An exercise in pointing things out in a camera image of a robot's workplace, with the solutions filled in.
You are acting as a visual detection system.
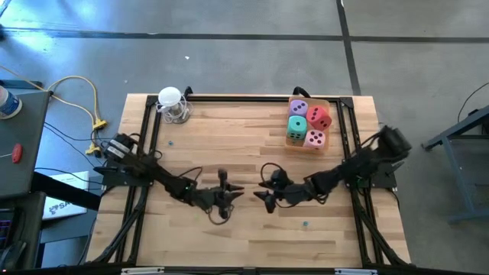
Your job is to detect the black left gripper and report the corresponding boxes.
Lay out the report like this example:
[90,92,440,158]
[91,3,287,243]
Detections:
[193,170,245,221]

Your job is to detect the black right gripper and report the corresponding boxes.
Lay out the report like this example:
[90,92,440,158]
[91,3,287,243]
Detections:
[253,168,309,213]

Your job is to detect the large pink foam die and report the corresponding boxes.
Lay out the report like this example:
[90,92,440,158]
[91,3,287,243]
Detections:
[303,129,327,150]

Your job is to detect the large green foam die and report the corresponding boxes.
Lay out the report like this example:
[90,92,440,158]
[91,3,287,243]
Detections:
[286,115,309,141]

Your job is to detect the large purple foam die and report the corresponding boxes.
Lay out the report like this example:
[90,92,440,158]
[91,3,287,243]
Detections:
[289,99,309,118]

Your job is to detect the large red foam die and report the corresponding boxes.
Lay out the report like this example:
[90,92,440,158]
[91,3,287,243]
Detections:
[306,105,332,131]

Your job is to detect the orange translucent plastic bin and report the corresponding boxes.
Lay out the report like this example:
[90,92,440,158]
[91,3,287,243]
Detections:
[284,95,332,154]

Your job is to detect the white mushroom-shaped lamp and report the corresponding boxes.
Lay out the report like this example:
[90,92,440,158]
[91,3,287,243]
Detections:
[157,86,191,125]

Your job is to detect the white printed cardboard box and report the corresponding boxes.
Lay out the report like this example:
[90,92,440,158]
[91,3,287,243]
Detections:
[40,170,101,222]

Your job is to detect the blue-grey metal table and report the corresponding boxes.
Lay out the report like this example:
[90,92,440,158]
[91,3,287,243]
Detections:
[422,103,489,225]

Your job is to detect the dark grey low desk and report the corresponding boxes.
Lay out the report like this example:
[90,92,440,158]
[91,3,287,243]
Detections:
[0,190,47,270]

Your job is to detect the dark grey side desk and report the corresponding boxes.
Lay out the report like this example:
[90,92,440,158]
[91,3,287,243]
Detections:
[0,90,51,199]

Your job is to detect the black computer mouse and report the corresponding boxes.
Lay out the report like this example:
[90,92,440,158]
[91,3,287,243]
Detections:
[1,240,28,270]

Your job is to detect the black keyboard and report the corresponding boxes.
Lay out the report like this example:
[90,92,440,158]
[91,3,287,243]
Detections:
[0,218,17,250]

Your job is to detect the white blue-labelled canister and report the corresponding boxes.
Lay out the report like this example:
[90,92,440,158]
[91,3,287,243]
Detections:
[0,86,23,120]

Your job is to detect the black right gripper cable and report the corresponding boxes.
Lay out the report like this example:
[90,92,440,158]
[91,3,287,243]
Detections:
[260,162,284,189]

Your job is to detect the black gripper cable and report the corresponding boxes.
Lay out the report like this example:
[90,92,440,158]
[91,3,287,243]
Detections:
[175,164,234,226]
[260,162,284,189]

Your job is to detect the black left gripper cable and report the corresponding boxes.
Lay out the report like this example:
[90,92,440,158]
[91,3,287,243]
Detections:
[175,164,234,226]

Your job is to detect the black aluminium table frame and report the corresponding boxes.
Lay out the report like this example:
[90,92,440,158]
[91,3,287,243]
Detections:
[86,86,412,275]

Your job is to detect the white coiled cable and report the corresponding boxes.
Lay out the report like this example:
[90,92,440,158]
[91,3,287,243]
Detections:
[155,95,195,125]

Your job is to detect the yellow extension cable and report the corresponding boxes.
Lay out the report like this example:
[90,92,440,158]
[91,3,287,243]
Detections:
[0,64,109,156]

